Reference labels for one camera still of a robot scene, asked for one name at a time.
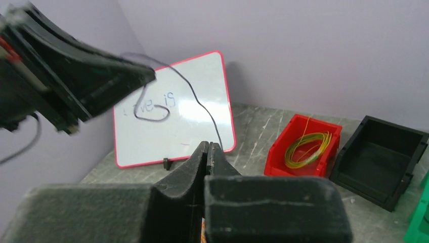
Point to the red plastic bin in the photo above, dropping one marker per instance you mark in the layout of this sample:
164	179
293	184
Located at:
306	147

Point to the green plastic bin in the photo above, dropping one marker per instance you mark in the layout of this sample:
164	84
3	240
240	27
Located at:
417	231

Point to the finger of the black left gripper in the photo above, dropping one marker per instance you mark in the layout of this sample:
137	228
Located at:
88	79

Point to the pink framed whiteboard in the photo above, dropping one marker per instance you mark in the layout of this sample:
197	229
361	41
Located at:
188	103

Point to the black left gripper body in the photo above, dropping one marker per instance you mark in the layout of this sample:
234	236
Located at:
22	92

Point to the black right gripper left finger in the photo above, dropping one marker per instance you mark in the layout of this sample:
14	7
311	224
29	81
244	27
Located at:
170	210

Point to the black plastic bin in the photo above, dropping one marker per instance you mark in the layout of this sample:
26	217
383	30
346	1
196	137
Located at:
378	161

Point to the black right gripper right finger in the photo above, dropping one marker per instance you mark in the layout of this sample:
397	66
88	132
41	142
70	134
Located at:
242	208

